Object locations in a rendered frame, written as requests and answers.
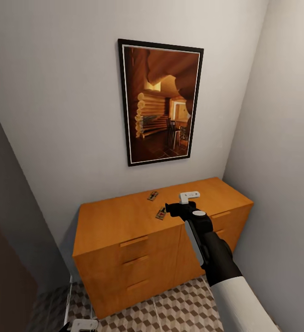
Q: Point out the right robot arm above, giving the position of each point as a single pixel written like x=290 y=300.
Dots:
x=237 y=305

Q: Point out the door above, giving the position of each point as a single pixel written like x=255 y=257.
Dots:
x=35 y=282

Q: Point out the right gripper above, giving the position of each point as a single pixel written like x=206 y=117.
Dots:
x=176 y=209

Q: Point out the cabinet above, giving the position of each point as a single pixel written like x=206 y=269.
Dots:
x=125 y=255

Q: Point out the picture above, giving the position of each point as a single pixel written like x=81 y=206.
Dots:
x=160 y=86

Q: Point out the mousetrap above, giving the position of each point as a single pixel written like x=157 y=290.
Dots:
x=153 y=195
x=161 y=214

